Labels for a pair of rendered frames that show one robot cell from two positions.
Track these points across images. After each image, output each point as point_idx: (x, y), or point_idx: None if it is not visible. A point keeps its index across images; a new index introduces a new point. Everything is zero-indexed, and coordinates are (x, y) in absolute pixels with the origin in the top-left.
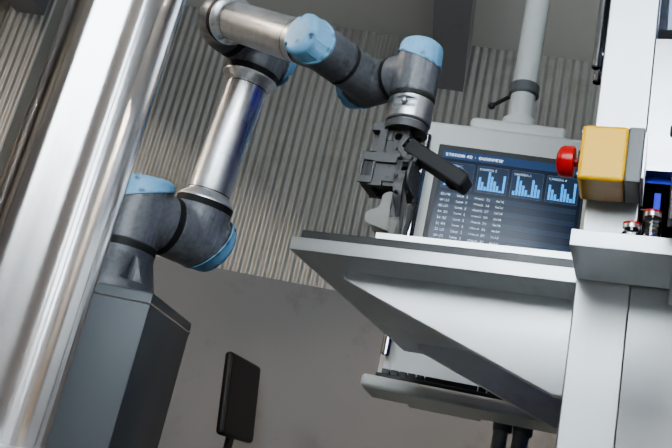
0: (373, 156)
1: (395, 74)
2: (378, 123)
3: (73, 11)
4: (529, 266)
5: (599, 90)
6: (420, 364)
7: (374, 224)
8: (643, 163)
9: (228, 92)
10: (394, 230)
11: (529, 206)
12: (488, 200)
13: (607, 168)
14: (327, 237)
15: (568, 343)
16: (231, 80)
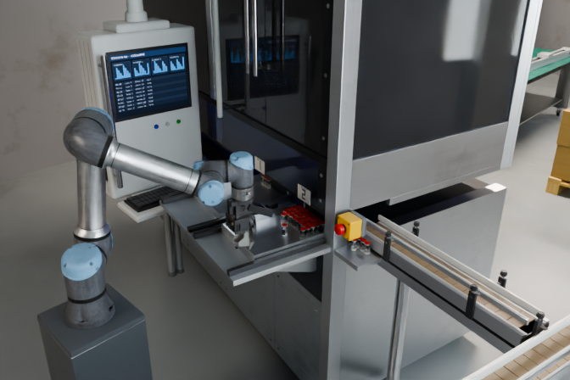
0: (239, 221)
1: (237, 179)
2: (234, 203)
3: None
4: (317, 253)
5: (336, 187)
6: (132, 179)
7: (243, 245)
8: (366, 230)
9: (91, 172)
10: (252, 245)
11: (164, 77)
12: (142, 81)
13: (357, 235)
14: (240, 270)
15: (332, 271)
16: (89, 164)
